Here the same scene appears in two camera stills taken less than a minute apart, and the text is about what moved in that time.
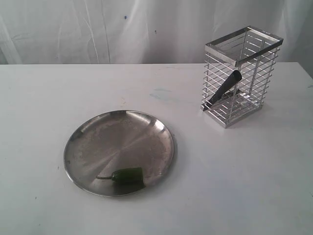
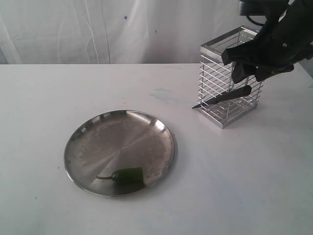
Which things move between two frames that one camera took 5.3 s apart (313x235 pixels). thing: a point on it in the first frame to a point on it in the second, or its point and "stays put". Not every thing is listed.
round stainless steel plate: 116,140 stays put
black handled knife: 235,77 to 241,91
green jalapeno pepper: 127,174 stays put
